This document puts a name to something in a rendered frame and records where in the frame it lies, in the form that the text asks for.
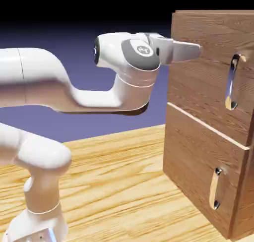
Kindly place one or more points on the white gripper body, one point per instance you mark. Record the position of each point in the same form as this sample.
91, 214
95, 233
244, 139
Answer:
185, 52

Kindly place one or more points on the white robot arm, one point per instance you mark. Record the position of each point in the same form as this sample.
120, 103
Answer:
111, 53

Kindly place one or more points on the brown wooden cabinet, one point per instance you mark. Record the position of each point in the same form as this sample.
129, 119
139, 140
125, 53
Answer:
208, 131

